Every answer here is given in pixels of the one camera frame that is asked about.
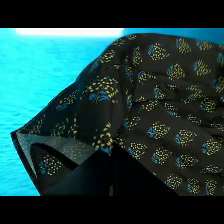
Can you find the black patterned shirt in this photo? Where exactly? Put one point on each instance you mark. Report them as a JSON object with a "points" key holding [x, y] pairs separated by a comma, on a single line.
{"points": [[160, 100]]}

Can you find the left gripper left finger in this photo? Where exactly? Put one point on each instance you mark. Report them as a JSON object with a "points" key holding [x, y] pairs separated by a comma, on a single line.
{"points": [[90, 178]]}

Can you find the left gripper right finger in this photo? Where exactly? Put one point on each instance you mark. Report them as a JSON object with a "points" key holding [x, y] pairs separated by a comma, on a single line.
{"points": [[133, 178]]}

